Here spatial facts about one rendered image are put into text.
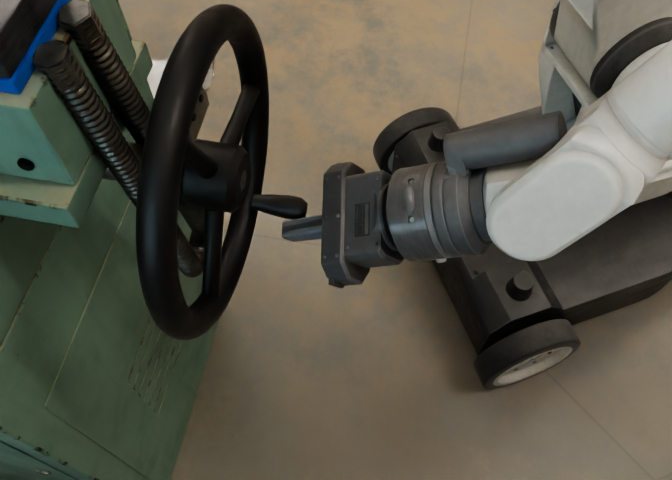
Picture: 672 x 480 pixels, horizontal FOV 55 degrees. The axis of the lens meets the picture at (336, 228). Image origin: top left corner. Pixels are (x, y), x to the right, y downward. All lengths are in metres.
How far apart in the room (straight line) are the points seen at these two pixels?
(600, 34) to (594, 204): 0.45
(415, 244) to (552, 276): 0.75
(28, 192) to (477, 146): 0.35
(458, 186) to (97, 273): 0.45
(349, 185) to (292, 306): 0.80
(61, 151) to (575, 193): 0.37
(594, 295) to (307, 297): 0.58
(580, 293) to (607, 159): 0.82
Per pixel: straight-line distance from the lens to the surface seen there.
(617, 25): 0.94
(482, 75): 1.81
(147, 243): 0.46
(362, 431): 1.32
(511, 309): 1.21
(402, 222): 0.57
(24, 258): 0.68
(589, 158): 0.49
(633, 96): 0.51
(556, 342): 1.22
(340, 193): 0.62
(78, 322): 0.80
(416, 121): 1.42
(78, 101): 0.50
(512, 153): 0.54
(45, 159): 0.51
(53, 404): 0.79
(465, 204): 0.55
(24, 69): 0.48
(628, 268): 1.37
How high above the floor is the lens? 1.28
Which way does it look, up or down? 60 degrees down
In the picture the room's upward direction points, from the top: straight up
